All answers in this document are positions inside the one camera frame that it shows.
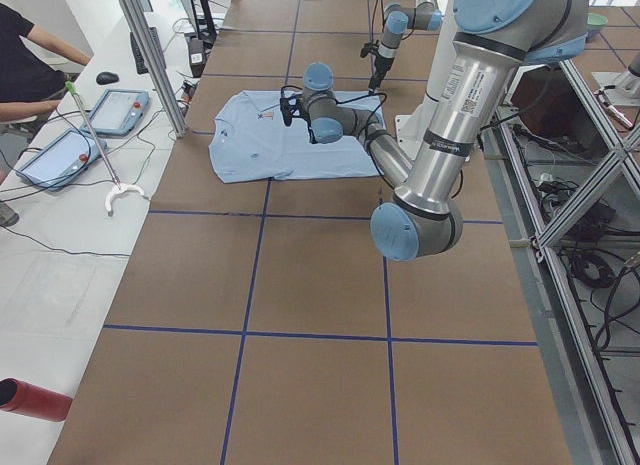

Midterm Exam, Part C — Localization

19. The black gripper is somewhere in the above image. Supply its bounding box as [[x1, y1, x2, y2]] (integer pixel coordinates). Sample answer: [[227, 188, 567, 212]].
[[368, 57, 392, 94], [280, 97, 306, 127]]

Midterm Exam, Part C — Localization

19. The light blue t-shirt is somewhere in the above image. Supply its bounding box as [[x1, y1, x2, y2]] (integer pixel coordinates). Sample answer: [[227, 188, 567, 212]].
[[209, 90, 377, 183]]

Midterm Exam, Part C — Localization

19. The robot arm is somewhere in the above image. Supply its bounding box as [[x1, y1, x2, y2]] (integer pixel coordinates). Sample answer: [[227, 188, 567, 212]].
[[360, 0, 443, 94], [280, 0, 589, 261]]

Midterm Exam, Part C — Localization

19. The black keyboard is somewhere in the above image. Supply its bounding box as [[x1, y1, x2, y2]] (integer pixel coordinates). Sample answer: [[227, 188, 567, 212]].
[[130, 26, 164, 75]]

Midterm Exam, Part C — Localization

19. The far teach pendant tablet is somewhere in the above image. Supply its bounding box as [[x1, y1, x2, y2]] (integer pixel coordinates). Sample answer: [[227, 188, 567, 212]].
[[89, 89, 150, 137]]

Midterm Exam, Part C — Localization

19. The teach pendant tablet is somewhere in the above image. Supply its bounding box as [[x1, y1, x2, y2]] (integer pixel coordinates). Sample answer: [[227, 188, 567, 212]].
[[16, 129, 100, 190], [89, 89, 150, 137]]

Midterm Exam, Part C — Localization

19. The white reacher grabber tool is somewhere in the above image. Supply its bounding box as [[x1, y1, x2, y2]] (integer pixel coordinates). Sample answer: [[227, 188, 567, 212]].
[[64, 80, 150, 217]]

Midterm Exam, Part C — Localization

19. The black computer mouse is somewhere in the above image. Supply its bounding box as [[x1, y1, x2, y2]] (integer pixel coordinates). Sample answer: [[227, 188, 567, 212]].
[[96, 71, 119, 85]]

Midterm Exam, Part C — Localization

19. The near teach pendant tablet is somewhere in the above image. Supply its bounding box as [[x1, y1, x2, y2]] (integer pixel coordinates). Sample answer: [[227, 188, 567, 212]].
[[16, 129, 100, 190]]

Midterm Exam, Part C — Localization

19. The seated person black shirt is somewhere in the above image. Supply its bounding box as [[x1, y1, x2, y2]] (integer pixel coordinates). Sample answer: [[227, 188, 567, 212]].
[[1, 4, 90, 122]]

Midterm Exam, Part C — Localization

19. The red cylinder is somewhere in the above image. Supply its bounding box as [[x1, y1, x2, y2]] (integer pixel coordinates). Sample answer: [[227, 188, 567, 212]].
[[1, 378, 73, 422]]

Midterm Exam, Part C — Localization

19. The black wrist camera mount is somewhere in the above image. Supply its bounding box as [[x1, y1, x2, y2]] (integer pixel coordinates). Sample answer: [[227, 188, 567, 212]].
[[360, 42, 379, 58]]

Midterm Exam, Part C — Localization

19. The aluminium frame post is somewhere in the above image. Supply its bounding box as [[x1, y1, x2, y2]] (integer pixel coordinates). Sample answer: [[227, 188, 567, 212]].
[[118, 0, 187, 139]]

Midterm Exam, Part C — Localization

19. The aluminium frame rail right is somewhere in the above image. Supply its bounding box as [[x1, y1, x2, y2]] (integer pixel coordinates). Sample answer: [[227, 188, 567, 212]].
[[484, 50, 639, 464]]

